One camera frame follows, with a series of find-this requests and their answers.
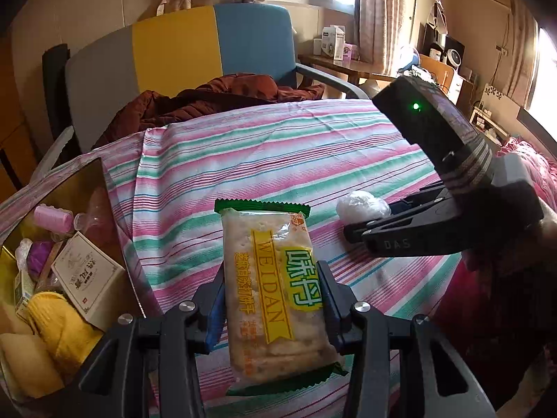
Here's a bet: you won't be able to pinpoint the clear plastic bag bundle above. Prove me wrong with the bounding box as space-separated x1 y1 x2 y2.
336 191 392 225

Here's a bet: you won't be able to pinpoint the yellow Weidan cracker pack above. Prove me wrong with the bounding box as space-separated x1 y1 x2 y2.
214 198 347 396

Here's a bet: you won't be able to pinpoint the yellow knit cloth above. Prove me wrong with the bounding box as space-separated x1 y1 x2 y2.
26 292 104 382

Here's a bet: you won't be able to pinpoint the cream cardboard box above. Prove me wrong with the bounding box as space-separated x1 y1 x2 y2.
52 232 128 331

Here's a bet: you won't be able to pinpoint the yellow sponge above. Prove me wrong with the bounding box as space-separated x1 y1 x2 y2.
1 333 64 399

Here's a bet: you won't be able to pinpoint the green tea box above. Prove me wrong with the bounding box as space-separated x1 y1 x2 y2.
13 270 35 321

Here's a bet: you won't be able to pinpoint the pink hair roller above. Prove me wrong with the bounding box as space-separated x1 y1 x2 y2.
74 187 116 248
33 204 74 234

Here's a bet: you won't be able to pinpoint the white plastic ball bundle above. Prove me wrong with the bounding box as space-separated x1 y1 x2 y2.
15 238 33 271

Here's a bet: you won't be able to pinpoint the large cracker pack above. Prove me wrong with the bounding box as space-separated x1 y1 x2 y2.
35 242 64 293

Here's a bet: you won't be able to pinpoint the red bed cover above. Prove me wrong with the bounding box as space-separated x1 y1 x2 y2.
432 138 556 417

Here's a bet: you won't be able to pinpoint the wooden side table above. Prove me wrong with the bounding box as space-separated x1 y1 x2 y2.
298 54 395 85

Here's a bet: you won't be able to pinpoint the white product boxes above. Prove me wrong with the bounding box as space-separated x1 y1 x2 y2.
313 25 360 61

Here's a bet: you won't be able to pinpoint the gold metal tin box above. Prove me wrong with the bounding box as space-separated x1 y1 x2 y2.
0 156 148 406

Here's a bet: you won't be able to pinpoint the striped tablecloth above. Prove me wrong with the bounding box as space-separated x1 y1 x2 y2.
94 100 459 319

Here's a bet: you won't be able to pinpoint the rust red jacket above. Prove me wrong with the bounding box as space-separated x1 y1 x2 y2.
93 73 325 148

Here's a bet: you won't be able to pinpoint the grey yellow blue chair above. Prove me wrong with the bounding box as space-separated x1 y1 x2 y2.
31 3 367 180

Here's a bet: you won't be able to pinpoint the black rolled mat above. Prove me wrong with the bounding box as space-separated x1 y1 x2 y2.
41 44 72 140

